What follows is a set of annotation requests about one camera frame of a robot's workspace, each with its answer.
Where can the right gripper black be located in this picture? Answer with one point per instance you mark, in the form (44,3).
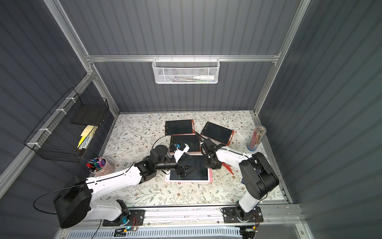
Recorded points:
(211,156)

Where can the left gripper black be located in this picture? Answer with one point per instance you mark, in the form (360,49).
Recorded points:
(181,169)

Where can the pink white writing tablet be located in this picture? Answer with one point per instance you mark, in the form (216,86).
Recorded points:
(200,175)

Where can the red tablet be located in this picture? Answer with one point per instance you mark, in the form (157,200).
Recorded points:
(217,133)
(191,140)
(179,127)

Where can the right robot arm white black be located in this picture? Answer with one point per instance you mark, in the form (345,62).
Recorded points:
(259,177)

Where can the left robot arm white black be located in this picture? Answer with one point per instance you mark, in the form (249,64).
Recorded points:
(77,201)

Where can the clear tube of colour pencils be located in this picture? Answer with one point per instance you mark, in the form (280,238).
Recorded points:
(256,138)

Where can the white marker in basket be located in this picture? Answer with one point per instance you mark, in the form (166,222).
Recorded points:
(205,78)

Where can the pink cup of markers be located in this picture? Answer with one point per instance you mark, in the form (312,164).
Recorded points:
(99,166)

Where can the yellow sticky notes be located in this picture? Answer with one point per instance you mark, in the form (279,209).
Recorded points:
(85,133)

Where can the black notebook in basket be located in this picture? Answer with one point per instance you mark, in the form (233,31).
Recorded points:
(88,115)

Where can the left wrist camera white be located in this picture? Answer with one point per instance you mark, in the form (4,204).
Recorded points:
(181,149)

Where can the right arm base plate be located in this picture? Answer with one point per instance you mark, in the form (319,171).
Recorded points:
(235,214)

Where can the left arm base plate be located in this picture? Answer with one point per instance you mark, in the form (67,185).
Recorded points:
(133,218)

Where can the white wire mesh basket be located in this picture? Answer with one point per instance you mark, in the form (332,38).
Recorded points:
(180,70)

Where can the black wire wall basket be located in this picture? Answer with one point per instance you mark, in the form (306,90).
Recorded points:
(57,139)

